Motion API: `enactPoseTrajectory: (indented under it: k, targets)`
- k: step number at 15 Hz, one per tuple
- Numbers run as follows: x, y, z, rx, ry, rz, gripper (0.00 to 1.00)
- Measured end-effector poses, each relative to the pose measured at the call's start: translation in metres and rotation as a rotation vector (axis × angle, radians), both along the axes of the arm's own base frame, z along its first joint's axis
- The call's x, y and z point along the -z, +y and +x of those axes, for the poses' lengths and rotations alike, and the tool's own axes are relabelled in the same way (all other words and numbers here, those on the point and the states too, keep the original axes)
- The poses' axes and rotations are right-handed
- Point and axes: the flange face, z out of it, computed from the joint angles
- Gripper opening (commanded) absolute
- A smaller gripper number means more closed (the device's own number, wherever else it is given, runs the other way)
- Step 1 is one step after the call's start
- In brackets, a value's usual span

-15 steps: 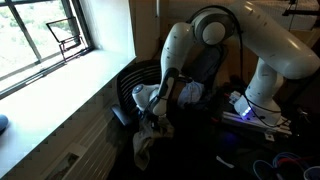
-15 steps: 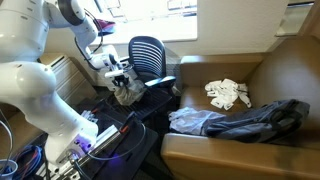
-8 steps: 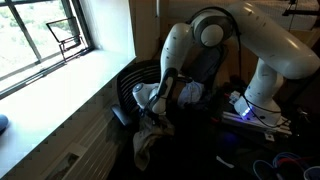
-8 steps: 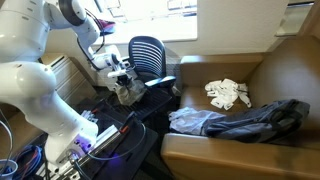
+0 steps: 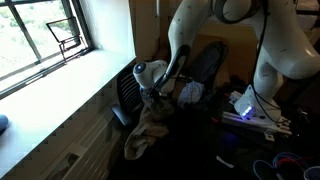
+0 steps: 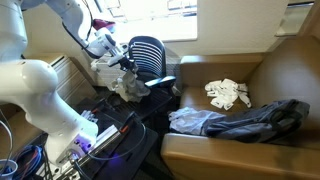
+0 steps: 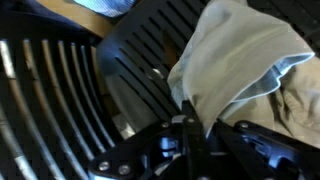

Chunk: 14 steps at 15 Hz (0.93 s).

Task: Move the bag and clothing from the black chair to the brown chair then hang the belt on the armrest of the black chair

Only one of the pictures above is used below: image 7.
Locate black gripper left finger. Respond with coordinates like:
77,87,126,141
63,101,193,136
180,99,205,141

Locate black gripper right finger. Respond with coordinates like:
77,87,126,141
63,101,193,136
214,117,244,148

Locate beige khaki pants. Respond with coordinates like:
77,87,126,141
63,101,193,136
166,0,320,150

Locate black slatted office chair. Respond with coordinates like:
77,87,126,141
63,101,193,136
0,0,320,180

